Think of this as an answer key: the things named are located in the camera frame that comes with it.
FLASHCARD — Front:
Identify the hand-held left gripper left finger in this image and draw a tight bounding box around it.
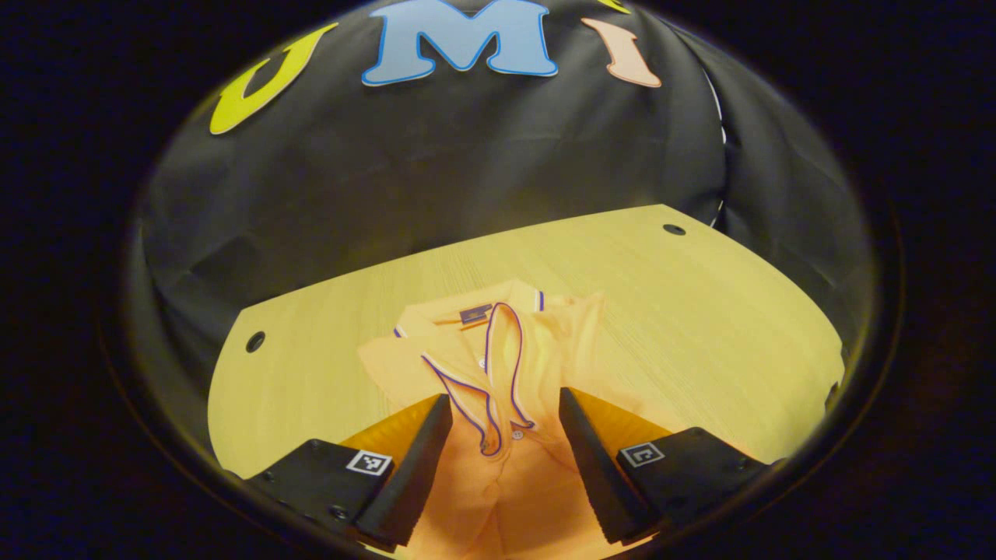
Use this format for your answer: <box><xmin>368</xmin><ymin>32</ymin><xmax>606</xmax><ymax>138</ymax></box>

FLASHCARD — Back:
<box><xmin>245</xmin><ymin>393</ymin><xmax>454</xmax><ymax>550</ymax></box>

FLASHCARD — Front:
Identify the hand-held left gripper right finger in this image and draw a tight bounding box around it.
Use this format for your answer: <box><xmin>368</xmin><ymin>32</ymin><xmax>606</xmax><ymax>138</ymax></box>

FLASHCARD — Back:
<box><xmin>559</xmin><ymin>387</ymin><xmax>779</xmax><ymax>545</ymax></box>

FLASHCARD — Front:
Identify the orange T-shirt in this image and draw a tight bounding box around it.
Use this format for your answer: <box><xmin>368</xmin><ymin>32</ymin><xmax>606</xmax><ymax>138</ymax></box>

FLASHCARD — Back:
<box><xmin>356</xmin><ymin>280</ymin><xmax>647</xmax><ymax>560</ymax></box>

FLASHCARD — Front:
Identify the black backdrop cloth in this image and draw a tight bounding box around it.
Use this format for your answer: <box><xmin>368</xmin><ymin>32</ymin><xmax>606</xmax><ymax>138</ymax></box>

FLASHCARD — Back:
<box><xmin>128</xmin><ymin>0</ymin><xmax>872</xmax><ymax>436</ymax></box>

